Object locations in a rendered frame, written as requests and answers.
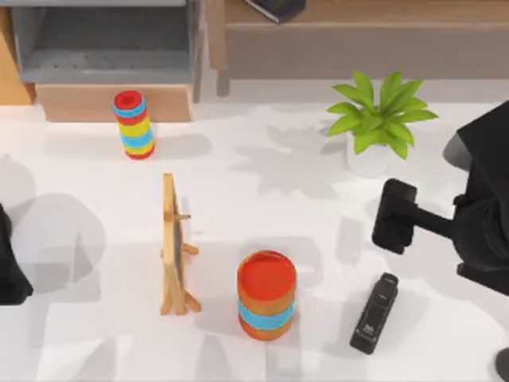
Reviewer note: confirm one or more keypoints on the black stapler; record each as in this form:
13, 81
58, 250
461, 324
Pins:
374, 314

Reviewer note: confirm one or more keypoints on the green plant in white pot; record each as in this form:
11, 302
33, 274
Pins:
378, 115

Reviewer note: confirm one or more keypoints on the orange can with blue band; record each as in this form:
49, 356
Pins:
265, 302

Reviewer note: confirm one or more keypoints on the wooden open shelf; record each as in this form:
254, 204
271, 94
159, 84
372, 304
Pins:
358, 16

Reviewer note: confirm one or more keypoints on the wooden framed blackboard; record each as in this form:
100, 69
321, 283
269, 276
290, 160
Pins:
172, 246

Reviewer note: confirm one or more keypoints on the dark book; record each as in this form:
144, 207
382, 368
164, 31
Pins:
278, 7

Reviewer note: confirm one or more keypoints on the stack of coloured rings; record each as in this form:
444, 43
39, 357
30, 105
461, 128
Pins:
134, 127

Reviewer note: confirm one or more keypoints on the grey pierced drawer inside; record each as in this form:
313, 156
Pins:
107, 47

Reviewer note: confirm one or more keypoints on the pale wooden drawer front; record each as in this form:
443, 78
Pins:
79, 101

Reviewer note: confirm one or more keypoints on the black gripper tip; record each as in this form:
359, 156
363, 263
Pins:
10, 262

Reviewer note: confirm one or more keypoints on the wooden cupboard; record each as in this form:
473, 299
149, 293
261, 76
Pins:
12, 79

